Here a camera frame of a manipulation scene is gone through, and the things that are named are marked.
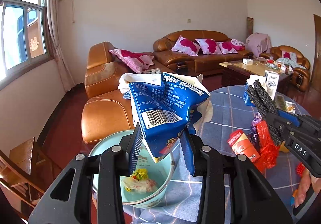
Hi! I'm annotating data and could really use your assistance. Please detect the white tall milk carton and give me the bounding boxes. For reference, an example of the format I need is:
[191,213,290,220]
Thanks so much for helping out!
[265,70,280,100]

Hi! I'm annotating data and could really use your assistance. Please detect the pink floral pillow on chaise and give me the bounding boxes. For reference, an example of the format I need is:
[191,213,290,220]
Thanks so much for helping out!
[109,49,154,74]

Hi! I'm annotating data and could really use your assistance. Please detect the pink floral pillow right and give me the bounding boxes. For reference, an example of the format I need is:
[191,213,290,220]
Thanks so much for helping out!
[217,42,238,55]

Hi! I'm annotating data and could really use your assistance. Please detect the clear plastic bag red print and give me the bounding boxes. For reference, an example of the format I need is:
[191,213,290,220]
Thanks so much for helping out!
[121,177,158,194]

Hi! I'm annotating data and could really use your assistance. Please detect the yellow plastic bag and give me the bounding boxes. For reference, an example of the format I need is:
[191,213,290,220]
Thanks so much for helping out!
[130,169,148,180]

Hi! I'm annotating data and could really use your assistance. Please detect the beige curtain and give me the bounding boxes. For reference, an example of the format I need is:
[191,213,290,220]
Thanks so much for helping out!
[46,0,75,92]

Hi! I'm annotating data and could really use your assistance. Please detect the red paper packet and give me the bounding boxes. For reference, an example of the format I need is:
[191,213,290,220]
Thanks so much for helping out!
[228,130,260,163]

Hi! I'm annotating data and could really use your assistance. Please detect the pink floral pillow middle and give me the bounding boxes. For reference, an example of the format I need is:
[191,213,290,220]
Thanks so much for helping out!
[196,39,221,55]

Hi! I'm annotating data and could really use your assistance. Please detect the light blue trash bucket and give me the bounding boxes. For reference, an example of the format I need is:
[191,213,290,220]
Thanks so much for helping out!
[88,129,176,209]

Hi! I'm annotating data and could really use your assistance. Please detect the pink floral pillow left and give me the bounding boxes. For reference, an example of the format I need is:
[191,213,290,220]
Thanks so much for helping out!
[171,35,200,56]

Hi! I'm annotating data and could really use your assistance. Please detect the brown leather armchair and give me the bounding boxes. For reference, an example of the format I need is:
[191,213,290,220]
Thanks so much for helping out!
[260,45,311,92]

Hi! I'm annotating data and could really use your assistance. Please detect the black foam net sleeve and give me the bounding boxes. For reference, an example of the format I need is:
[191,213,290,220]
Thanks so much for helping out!
[246,80,283,146]

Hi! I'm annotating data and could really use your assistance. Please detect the folded white cloth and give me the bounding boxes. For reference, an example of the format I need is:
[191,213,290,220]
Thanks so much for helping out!
[117,72,204,94]

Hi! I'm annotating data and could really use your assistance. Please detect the brown wooden door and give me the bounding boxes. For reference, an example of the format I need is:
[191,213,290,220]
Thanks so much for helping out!
[311,14,321,92]

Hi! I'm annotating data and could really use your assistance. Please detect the window with white frame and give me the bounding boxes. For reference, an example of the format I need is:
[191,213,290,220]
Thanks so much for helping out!
[1,0,50,81]

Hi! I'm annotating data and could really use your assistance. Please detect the person's right hand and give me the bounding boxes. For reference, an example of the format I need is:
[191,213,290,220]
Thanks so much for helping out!
[294,169,321,208]

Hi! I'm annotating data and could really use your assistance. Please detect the blue plaid tablecloth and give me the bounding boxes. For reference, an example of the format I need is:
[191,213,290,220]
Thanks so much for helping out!
[122,84,312,224]

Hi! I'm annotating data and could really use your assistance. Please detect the brown leather three-seat sofa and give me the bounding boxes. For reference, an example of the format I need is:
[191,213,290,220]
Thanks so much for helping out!
[153,30,254,76]

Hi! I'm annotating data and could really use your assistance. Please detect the purple snack wrapper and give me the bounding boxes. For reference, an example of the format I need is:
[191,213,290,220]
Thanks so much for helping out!
[248,112,262,145]

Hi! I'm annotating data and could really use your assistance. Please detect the small white snack box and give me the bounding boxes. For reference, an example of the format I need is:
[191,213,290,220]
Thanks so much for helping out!
[285,101,296,114]

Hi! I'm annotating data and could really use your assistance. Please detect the blue Look milk carton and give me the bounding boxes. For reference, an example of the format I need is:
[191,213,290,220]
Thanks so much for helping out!
[243,74,267,107]

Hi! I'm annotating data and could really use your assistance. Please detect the pink cloth covered object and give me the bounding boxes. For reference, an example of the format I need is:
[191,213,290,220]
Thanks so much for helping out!
[245,33,271,57]

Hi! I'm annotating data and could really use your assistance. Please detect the white tissue box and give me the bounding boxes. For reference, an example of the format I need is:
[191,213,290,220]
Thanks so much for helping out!
[242,58,254,65]

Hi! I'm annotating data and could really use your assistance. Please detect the red foam net sleeve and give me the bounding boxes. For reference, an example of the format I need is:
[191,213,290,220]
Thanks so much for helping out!
[296,162,306,177]

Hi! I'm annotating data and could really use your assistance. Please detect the wooden chair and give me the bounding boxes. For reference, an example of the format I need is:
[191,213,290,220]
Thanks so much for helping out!
[1,138,62,220]

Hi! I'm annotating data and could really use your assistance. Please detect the crushed blue milk carton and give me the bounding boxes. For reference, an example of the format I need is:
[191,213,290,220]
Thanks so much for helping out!
[129,72,210,163]

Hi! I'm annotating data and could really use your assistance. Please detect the brown leather chaise sofa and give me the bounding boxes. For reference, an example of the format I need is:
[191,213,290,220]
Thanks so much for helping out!
[81,42,172,144]

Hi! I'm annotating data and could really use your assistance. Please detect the green clear sachet strip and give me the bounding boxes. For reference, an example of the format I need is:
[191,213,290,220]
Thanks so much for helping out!
[274,94,287,111]

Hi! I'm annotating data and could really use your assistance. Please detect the wooden coffee table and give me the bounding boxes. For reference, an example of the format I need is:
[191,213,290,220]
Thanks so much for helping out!
[219,61,292,95]

